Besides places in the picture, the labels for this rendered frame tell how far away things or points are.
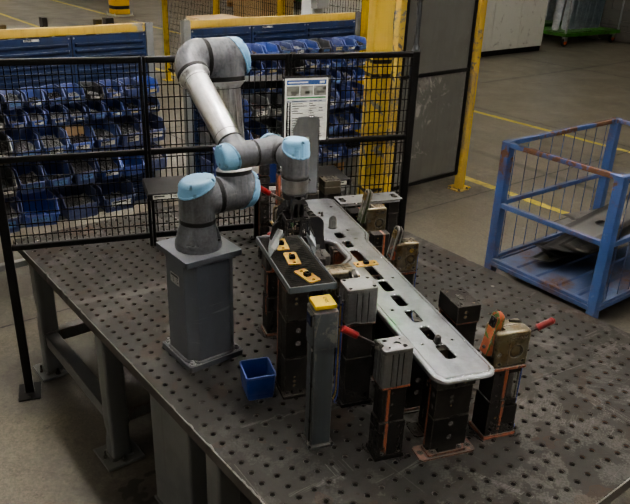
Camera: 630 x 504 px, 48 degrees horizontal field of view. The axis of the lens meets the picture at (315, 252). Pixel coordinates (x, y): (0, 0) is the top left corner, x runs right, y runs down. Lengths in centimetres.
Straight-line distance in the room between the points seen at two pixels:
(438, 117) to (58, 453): 402
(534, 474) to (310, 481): 62
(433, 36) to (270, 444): 417
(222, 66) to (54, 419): 191
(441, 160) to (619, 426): 409
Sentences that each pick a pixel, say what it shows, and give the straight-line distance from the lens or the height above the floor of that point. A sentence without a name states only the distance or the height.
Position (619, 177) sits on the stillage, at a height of 94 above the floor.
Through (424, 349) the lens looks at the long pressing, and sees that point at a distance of 201.
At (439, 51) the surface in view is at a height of 122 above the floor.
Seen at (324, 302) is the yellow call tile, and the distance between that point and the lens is 186.
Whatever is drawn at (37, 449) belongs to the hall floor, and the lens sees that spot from 334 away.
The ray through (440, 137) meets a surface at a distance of 608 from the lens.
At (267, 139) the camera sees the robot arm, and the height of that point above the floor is 151.
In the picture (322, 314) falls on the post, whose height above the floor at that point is 114.
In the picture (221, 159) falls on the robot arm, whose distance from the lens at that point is 195.
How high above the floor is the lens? 205
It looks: 24 degrees down
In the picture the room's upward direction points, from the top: 2 degrees clockwise
